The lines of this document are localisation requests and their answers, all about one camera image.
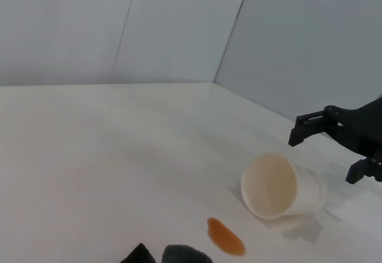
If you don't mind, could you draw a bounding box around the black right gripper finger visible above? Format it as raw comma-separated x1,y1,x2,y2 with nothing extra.
288,105,344,147
346,155,382,183

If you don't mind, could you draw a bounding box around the white paper cup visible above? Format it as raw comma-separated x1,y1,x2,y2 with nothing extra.
241,152,328,219

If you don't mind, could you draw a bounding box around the brown liquid stain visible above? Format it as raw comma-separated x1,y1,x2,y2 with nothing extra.
207,217,246,257

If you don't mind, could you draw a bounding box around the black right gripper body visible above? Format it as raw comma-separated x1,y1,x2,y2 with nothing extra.
337,97,382,160

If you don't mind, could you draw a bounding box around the dark blue rag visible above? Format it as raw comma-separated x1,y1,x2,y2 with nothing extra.
121,243,214,263

